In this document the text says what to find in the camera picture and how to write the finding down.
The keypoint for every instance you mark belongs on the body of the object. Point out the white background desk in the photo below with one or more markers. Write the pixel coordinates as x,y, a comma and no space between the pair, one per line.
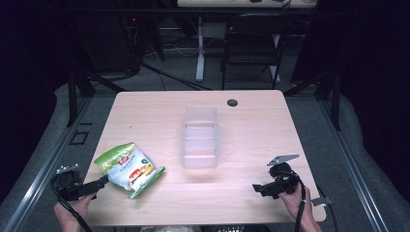
245,3

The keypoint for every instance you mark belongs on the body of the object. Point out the person's right hand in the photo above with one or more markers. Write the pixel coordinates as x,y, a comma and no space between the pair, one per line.
295,203

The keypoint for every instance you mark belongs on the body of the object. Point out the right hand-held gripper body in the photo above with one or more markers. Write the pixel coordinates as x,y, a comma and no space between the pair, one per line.
285,179

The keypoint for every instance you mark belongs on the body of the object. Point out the white desk leg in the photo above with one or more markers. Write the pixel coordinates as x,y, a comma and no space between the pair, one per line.
200,51

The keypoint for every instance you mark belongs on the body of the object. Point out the black chair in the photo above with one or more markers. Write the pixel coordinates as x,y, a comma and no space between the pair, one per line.
251,48

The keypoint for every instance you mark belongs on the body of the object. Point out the green and white snack bag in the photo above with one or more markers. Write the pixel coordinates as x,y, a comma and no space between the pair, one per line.
130,169

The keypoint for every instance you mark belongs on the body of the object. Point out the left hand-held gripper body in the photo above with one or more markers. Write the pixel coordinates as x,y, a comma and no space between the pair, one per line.
68,187

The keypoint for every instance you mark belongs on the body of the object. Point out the person's left hand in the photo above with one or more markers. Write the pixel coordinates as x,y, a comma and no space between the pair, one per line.
72,214

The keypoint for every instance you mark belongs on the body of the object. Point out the aluminium floor rail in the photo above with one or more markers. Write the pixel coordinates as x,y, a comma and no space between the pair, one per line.
42,174
354,167

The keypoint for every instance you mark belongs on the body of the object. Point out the clear plastic container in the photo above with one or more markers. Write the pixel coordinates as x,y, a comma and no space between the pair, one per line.
199,138

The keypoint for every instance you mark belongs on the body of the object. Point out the round black table grommet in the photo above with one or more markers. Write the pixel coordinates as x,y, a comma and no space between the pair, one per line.
232,103

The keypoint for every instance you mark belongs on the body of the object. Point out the black metal stand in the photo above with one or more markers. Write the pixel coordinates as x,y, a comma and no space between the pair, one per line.
73,96
335,96

